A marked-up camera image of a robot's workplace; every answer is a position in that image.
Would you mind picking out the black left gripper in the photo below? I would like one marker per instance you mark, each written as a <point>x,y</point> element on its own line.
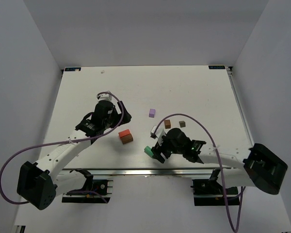
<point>122,115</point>

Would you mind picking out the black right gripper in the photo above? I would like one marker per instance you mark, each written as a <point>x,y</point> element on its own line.
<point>158,150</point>

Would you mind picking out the green wood cylinder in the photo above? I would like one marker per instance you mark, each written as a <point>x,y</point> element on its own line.
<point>148,151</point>

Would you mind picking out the red wood block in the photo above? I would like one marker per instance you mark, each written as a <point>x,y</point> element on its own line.
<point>124,133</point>

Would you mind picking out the brown rectangular wood block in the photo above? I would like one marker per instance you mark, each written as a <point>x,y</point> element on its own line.
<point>126,139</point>

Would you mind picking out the olive grey wood block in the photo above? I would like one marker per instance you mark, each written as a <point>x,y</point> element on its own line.
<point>182,124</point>

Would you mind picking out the purple wood cube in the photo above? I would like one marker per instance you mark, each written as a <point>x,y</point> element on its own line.
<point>152,113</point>

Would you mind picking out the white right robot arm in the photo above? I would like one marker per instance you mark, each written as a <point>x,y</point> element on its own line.
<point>254,167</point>

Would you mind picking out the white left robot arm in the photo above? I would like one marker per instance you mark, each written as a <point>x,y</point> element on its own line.
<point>40,182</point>

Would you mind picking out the blue label sticker left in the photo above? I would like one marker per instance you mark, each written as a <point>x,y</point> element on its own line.
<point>72,69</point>

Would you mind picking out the blue label sticker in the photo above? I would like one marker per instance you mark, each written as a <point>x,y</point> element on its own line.
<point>216,67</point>
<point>72,69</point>

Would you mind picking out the blue label sticker right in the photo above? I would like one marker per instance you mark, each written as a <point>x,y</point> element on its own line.
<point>216,67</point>

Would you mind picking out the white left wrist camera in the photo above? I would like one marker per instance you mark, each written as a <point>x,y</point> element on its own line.
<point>105,96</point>

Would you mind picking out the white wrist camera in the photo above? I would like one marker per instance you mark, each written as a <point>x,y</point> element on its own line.
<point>157,132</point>
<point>105,96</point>

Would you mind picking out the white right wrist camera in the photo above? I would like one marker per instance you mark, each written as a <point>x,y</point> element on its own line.
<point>157,132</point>

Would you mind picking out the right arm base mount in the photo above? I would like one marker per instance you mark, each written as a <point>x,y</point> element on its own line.
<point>208,192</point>

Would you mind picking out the aluminium table frame rail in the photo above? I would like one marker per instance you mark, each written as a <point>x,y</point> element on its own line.
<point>206,99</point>

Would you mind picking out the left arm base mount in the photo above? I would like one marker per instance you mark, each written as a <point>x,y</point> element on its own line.
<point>93,190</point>

